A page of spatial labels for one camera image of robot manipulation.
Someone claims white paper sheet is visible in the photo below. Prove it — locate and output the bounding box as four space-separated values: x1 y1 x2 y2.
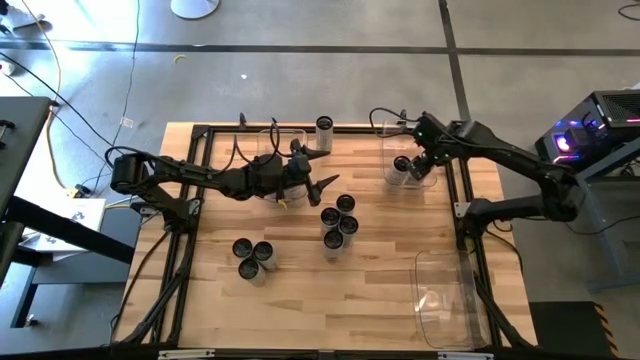
22 197 109 254

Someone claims yellow floor cable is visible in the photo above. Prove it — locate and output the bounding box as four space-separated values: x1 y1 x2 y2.
19 0 64 189

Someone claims black computer with coloured lights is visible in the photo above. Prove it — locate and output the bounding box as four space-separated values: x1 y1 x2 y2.
534 89 640 169

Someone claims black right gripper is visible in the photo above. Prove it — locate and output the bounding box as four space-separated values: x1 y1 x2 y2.
408 111 454 181

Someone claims Tropical Vibe Celsius can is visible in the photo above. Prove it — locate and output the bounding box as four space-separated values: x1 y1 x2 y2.
385 154 412 186
315 115 335 153
232 237 254 261

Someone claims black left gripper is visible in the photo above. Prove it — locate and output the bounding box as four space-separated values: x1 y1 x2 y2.
258 139 341 208

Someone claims grey metal computer stand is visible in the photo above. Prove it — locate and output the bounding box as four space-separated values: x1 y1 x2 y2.
557 144 640 294

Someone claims black box with hazard stripes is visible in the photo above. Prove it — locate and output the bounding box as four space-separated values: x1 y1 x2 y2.
528 301 621 359

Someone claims person's shoe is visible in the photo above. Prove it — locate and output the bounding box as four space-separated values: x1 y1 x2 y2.
0 9 47 32

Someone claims dark grey desk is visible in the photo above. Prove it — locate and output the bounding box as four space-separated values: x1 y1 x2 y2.
0 95 136 329

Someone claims black floor cable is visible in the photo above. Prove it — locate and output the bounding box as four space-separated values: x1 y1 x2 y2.
101 0 142 171
0 49 154 181

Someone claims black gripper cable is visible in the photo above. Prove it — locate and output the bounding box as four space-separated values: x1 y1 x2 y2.
368 106 426 140
232 118 282 167

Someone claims clear plastic bin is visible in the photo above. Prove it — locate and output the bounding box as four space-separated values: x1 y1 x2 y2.
381 119 440 190
410 248 490 350
255 127 310 205

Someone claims white round pedestal base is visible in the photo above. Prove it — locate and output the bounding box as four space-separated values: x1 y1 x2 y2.
169 0 221 20

